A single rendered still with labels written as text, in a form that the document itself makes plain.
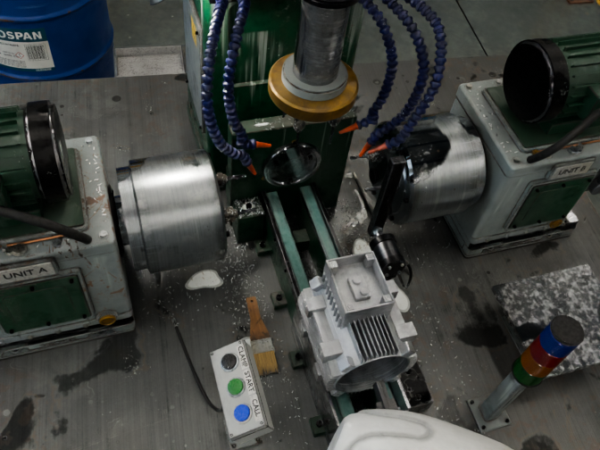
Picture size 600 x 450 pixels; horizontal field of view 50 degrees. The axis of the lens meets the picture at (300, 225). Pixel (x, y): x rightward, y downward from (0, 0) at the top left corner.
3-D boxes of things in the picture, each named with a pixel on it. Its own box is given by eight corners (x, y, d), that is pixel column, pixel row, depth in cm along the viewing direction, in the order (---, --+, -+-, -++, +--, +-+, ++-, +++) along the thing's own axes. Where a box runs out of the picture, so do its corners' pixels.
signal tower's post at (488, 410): (465, 400, 147) (537, 314, 113) (495, 392, 149) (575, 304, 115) (480, 434, 142) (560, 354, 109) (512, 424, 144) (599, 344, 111)
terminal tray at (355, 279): (319, 279, 130) (324, 260, 124) (368, 269, 132) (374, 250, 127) (337, 331, 123) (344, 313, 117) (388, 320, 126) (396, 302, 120)
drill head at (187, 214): (68, 219, 151) (45, 146, 131) (220, 193, 160) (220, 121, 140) (79, 310, 138) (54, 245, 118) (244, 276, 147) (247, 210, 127)
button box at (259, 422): (219, 360, 125) (207, 351, 120) (251, 345, 124) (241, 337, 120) (239, 445, 115) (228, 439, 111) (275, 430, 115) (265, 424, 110)
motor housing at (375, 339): (293, 319, 141) (302, 273, 126) (372, 301, 146) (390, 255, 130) (320, 404, 130) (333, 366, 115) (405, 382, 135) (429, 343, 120)
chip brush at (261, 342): (240, 299, 156) (240, 298, 156) (260, 296, 157) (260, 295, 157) (257, 378, 145) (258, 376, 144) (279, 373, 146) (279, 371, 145)
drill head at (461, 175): (331, 174, 168) (345, 104, 148) (469, 150, 178) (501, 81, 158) (363, 251, 154) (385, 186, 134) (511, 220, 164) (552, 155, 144)
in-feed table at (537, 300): (477, 309, 161) (492, 285, 152) (567, 287, 168) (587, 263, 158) (521, 398, 148) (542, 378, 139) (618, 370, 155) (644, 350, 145)
